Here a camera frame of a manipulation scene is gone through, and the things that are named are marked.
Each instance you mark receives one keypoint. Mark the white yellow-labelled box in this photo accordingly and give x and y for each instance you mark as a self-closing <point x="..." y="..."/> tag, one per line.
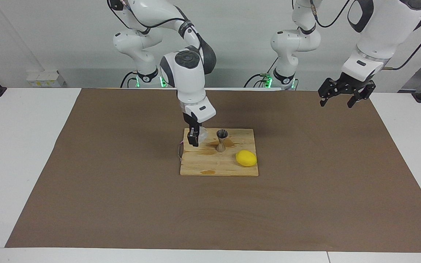
<point x="46" y="78"/>

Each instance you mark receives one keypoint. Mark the yellow lemon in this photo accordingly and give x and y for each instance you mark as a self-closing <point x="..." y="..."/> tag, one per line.
<point x="246" y="158"/>

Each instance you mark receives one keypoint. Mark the steel double jigger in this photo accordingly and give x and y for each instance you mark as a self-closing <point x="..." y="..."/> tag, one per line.
<point x="222" y="140"/>

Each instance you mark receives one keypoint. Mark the small clear glass cup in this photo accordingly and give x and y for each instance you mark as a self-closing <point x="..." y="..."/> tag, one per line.
<point x="203" y="135"/>

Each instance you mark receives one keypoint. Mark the wooden cutting board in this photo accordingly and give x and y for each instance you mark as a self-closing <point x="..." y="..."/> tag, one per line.
<point x="210" y="164"/>

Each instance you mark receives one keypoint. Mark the brown table mat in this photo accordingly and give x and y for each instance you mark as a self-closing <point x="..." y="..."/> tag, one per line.
<point x="122" y="201"/>

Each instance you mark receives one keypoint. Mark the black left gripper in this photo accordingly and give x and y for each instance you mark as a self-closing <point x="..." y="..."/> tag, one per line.
<point x="349" y="84"/>

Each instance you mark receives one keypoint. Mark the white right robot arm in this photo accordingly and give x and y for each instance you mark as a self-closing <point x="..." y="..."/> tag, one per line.
<point x="186" y="73"/>

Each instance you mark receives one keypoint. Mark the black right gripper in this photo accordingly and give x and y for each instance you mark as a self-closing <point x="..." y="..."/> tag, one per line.
<point x="190" y="121"/>

